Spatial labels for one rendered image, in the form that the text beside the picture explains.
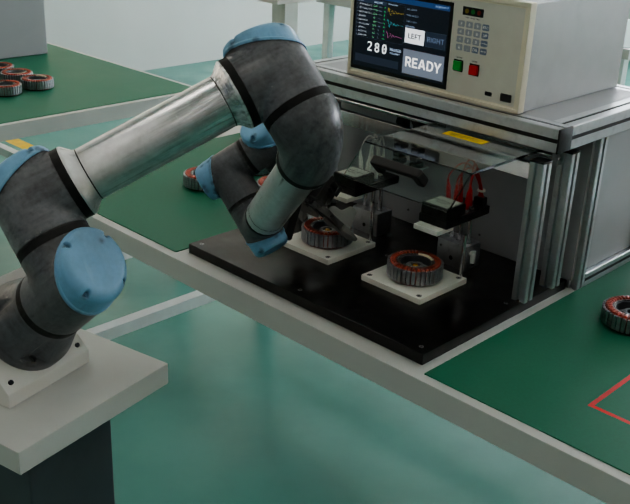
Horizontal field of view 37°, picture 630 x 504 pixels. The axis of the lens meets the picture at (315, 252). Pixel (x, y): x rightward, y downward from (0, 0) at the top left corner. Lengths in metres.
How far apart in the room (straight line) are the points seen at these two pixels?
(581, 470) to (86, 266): 0.78
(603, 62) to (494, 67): 0.32
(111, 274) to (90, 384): 0.23
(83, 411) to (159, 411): 1.38
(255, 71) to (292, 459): 1.46
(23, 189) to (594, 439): 0.93
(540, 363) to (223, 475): 1.17
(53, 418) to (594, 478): 0.81
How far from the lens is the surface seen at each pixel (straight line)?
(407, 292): 1.81
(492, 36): 1.82
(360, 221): 2.11
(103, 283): 1.39
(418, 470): 2.66
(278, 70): 1.43
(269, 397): 2.92
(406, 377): 1.60
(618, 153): 2.00
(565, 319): 1.86
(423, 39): 1.92
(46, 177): 1.43
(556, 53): 1.89
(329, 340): 1.71
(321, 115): 1.41
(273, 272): 1.89
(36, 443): 1.44
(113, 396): 1.53
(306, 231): 1.98
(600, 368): 1.71
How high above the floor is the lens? 1.55
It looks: 23 degrees down
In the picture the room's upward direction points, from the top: 3 degrees clockwise
